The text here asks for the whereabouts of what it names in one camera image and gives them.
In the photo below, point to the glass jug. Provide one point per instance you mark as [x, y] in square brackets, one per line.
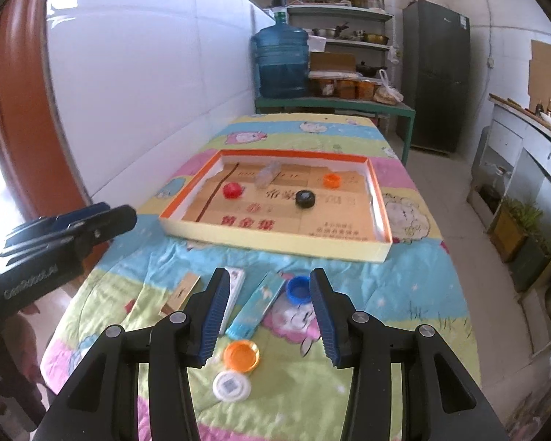
[498, 180]

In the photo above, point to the blue bottle cap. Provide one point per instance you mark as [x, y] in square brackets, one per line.
[298, 290]

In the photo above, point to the clear tub of orange food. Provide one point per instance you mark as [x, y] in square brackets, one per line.
[322, 86]
[346, 88]
[367, 89]

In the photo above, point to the yellow planter box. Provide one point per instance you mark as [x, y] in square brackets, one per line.
[507, 232]

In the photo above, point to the gold lipstick box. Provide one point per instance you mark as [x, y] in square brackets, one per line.
[183, 291]

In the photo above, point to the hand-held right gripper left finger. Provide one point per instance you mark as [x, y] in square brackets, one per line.
[216, 317]

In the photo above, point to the white cartoon lighter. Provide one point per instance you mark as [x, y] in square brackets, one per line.
[237, 280]

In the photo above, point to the blue water jug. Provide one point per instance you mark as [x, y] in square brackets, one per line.
[282, 59]

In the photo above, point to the white bottle cap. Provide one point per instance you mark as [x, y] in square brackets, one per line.
[231, 386]

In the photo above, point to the metal bowls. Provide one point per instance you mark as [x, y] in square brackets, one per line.
[349, 34]

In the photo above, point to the person's left forearm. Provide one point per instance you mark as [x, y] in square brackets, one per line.
[9, 376]

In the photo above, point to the black pan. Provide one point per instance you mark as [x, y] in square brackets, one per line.
[367, 70]

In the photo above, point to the grey kitchen counter cabinet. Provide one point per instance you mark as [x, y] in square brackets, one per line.
[532, 161]

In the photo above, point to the dark green planter box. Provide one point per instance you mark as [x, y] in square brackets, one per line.
[530, 259]

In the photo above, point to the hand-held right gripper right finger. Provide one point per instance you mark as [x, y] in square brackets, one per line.
[323, 317]

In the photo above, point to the cartoon sheep printed blanket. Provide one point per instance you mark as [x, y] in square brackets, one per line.
[395, 308]

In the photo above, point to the plastic bag of bread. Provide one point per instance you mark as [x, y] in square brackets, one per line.
[387, 93]

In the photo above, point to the green metal table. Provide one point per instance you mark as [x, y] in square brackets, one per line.
[340, 103]

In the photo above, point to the brown cardboard box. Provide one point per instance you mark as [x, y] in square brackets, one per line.
[333, 62]

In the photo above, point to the large cardboard wall sheet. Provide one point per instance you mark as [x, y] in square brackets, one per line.
[548, 69]

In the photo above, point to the red bottle cap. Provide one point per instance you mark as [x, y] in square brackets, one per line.
[233, 190]

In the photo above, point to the teal toothpaste box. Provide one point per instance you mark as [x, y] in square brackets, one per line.
[257, 303]

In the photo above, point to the black bottle cap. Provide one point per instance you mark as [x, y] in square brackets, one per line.
[305, 199]

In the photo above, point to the light orange bottle cap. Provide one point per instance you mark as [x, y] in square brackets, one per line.
[242, 354]

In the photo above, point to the dark grey refrigerator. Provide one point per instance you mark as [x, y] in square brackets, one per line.
[436, 73]

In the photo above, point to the shallow orange-rimmed cardboard box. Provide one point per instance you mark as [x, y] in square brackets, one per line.
[280, 243]

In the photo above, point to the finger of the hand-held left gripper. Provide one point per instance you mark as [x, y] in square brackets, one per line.
[115, 220]
[92, 210]

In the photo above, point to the dark orange bottle cap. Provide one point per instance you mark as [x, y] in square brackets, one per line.
[332, 180]

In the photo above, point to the red-brown door frame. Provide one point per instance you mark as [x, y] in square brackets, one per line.
[23, 101]

